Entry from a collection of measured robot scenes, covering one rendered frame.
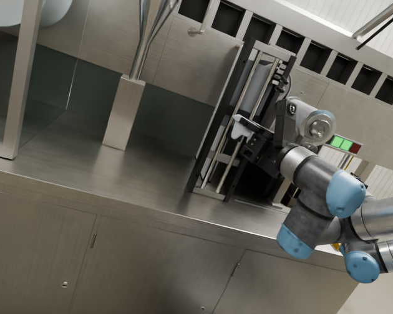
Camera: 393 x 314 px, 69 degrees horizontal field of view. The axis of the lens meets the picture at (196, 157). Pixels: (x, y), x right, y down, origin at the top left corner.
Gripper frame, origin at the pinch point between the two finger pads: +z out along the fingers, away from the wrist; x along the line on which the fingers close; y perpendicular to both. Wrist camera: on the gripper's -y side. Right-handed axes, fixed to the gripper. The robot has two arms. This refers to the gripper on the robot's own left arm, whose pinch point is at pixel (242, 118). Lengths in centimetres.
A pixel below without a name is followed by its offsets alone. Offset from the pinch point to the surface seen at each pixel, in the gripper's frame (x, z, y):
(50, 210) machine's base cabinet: -31, 18, 49
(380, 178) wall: 309, 81, 1
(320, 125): 46.4, 9.7, -9.3
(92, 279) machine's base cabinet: -12, 12, 70
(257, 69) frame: 10.2, 16.0, -14.4
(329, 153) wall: 243, 113, 3
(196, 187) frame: 11.3, 15.2, 30.1
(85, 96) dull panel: -19, 77, 28
